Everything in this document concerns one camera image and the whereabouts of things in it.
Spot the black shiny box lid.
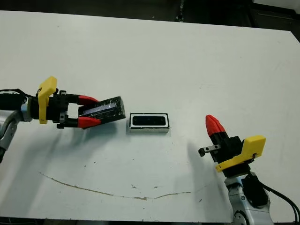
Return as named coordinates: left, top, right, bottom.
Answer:
left=78, top=96, right=125, bottom=130

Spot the white humanoid robot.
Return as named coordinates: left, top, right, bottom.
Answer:
left=175, top=0, right=186, bottom=22

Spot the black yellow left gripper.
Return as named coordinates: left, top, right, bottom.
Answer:
left=36, top=75, right=102, bottom=130

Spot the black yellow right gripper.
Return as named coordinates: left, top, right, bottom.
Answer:
left=198, top=114, right=267, bottom=179

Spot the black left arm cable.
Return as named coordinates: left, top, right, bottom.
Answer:
left=0, top=88, right=36, bottom=111

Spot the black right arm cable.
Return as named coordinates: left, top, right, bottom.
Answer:
left=244, top=174, right=300, bottom=225

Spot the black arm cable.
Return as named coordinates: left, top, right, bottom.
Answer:
left=0, top=88, right=36, bottom=111
left=244, top=174, right=300, bottom=225

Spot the black equipment case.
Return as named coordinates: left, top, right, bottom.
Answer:
left=248, top=3, right=300, bottom=32

